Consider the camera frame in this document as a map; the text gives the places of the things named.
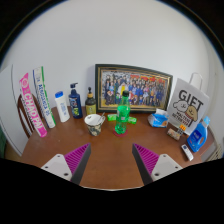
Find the long pink box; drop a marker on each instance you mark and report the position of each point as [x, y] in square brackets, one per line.
[31, 106]

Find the camouflage print white mug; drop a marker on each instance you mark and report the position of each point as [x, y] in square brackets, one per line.
[94, 128]

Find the dark blue pump bottle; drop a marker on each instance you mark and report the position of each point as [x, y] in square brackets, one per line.
[76, 105]

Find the small green packet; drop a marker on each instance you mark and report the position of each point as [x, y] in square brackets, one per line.
[111, 117]
[132, 120]

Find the long green and white box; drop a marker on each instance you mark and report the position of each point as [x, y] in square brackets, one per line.
[43, 96]

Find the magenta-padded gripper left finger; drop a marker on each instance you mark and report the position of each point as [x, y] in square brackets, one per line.
[58, 166]

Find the white blue-capped lotion bottle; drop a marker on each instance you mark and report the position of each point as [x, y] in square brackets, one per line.
[62, 108]

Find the green plastic drink bottle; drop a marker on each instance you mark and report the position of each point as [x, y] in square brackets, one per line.
[122, 115]

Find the colourful puzzle cube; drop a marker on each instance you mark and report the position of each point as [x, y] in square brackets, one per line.
[182, 129]

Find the white remote control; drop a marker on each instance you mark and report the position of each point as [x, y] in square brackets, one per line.
[187, 152]

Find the metal spoon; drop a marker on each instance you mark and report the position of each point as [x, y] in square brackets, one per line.
[101, 116]

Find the white dog print tote bag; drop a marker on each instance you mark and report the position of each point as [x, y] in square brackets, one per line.
[188, 103]

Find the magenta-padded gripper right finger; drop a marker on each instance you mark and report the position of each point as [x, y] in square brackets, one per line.
[165, 166]

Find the brown yellow-label pump bottle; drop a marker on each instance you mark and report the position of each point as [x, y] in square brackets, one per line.
[90, 105]

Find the blue tissue pack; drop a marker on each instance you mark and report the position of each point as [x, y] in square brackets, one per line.
[158, 120]

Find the blue detergent bottle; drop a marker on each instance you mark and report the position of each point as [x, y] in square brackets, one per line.
[196, 138]

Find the small patterned box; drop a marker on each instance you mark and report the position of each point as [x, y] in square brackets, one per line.
[173, 134]

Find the black framed group picture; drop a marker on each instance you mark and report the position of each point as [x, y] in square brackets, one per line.
[143, 90]

